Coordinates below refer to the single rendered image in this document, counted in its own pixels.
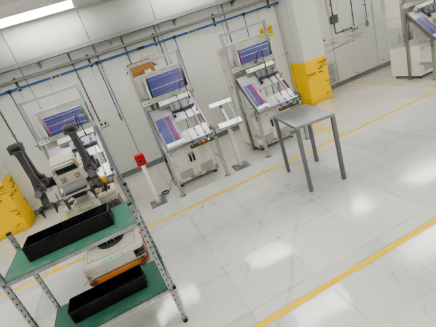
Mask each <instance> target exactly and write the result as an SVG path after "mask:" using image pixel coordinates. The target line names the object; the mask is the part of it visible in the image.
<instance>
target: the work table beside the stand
mask: <svg viewBox="0 0 436 327"><path fill-rule="evenodd" d="M328 118H330V120H331V124H332V130H333V136H334V141H335V147H336V151H337V157H338V162H339V168H340V172H341V178H342V179H343V180H344V179H346V173H345V166H344V162H343V155H342V151H341V144H340V141H339V134H338V129H337V123H336V119H335V113H333V112H329V111H327V110H323V109H320V108H317V107H314V106H310V105H308V104H303V105H301V106H298V107H296V108H293V109H290V110H288V111H285V112H282V113H280V114H276V115H274V116H273V119H274V124H275V127H276V131H277V135H278V139H279V142H280V147H281V150H282V154H283V157H284V162H285V167H286V170H287V172H288V173H289V172H291V170H290V167H289V162H288V159H287V154H286V151H285V147H284V142H283V139H282V135H281V132H280V127H279V124H278V121H280V122H281V123H283V124H285V125H287V126H289V127H291V128H293V129H294V130H295V134H296V137H297V141H298V147H299V150H300V155H301V159H302V163H303V167H304V172H305V176H306V180H307V183H308V189H309V192H310V193H311V192H313V191H314V190H313V186H312V182H311V177H310V173H309V168H308V163H307V160H306V154H305V151H304V146H303V142H302V137H301V134H300V128H303V127H306V126H308V132H309V137H310V141H311V146H312V150H313V155H314V159H315V161H316V162H318V161H319V158H318V155H317V149H316V146H315V140H314V136H313V131H312V127H311V125H312V124H314V123H317V122H319V121H322V120H325V119H328Z"/></svg>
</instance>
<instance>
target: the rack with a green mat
mask: <svg viewBox="0 0 436 327"><path fill-rule="evenodd" d="M123 186H124V188H125V191H126V193H127V195H128V197H129V199H130V200H128V201H126V202H124V203H122V204H119V205H117V206H114V207H113V208H111V211H112V213H113V215H114V225H112V226H109V227H108V228H105V229H103V230H101V231H99V232H96V233H94V234H92V235H90V236H88V237H85V238H83V239H81V240H79V241H76V242H74V243H72V244H70V245H68V246H66V247H63V248H61V249H59V250H56V251H54V252H52V253H50V254H48V255H46V256H43V257H41V258H39V259H37V260H34V261H32V262H30V261H29V260H28V258H27V257H26V255H25V254H24V252H23V251H22V248H21V246H20V245H19V243H18V242H17V240H16V238H15V237H14V236H13V234H12V232H8V233H6V236H7V238H8V240H9V241H10V242H11V244H12V246H13V247H14V248H15V250H16V251H17V252H16V255H15V256H14V259H13V261H12V263H11V265H10V267H9V269H8V272H7V274H6V276H5V278H4V277H3V276H2V274H1V273H0V286H1V288H2V289H3V291H4V292H5V293H6V295H7V296H8V297H9V299H10V300H11V301H12V303H13V304H14V305H15V307H16V308H17V309H18V311H19V312H20V313H21V315H22V316H23V318H24V319H25V320H26V321H27V323H28V324H29V326H30V327H39V326H38V324H37V323H36V321H35V320H34V319H33V318H32V316H31V315H30V313H29V312H28V311H27V309H26V307H25V306H24V305H23V304H22V302H21V300H20V299H19V298H18V297H17V295H16V294H15V292H14V291H13V290H12V288H11V287H10V286H11V285H14V284H16V283H18V282H20V281H22V280H25V279H27V278H29V277H31V276H33V277H34V278H35V279H36V281H37V282H38V284H39V285H40V287H41V288H42V289H43V291H44V293H45V294H46V295H47V297H48V299H49V300H50V301H51V303H52V305H53V306H54V308H55V309H56V319H55V322H54V327H105V326H108V325H109V324H111V323H113V322H115V321H117V320H119V319H121V318H123V317H124V316H126V315H128V314H130V313H132V312H133V311H136V310H137V309H140V308H142V307H143V306H145V305H147V304H149V303H151V302H153V301H155V300H156V299H158V298H160V297H162V296H164V295H166V294H168V293H170V294H171V296H172V298H173V300H174V302H175V304H176V306H177V308H178V310H179V312H180V314H181V317H182V320H183V322H187V321H188V318H187V316H186V315H185V313H184V310H183V309H182V306H181V305H180V303H179V301H178V299H177V297H176V294H175V292H174V289H176V285H175V284H174V282H173V280H172V278H171V276H170V274H169V272H168V270H167V267H166V266H165V263H164V261H163V259H162V257H161V255H160V253H159V251H158V248H157V246H156V244H155V242H154V240H153V238H152V236H151V233H150V232H149V229H148V228H147V225H146V223H145V221H144V219H143V217H142V215H141V212H140V210H139V208H138V206H137V204H136V201H135V200H134V197H133V196H132V194H131V192H130V189H129V187H128V185H127V183H126V182H124V183H123ZM136 227H138V228H139V230H140V232H141V234H142V236H143V238H144V240H145V242H146V244H147V246H148V248H149V250H150V253H151V255H152V257H153V259H154V260H153V261H151V262H149V263H147V264H145V265H143V266H141V268H142V270H143V272H144V274H145V276H146V281H147V286H148V287H146V288H145V289H142V290H141V291H138V292H137V293H135V294H133V295H131V296H129V297H127V298H125V299H123V300H121V301H119V302H118V303H116V304H114V305H112V306H110V307H108V308H106V309H104V310H102V311H100V312H98V313H96V314H94V315H92V316H91V317H88V318H87V319H84V320H83V321H80V322H79V323H77V324H75V323H74V322H73V320H72V318H71V317H70V316H69V315H68V314H67V312H68V306H69V303H67V304H65V305H63V306H60V304H59V303H58V302H57V300H56V298H55V297H54V296H53V294H52V292H51V291H50V290H49V288H48V287H47V285H46V284H45V282H44V281H43V279H42V277H41V276H40V275H39V273H40V272H42V271H44V270H46V269H48V268H50V267H53V266H55V265H57V264H59V263H61V262H63V261H66V260H68V259H70V258H72V257H74V256H76V255H78V254H80V253H82V252H85V251H87V250H89V249H91V248H93V247H96V246H97V245H100V244H101V243H104V242H106V241H108V240H110V239H113V238H115V237H117V236H119V235H121V234H124V233H125V232H128V231H129V230H132V229H134V228H136Z"/></svg>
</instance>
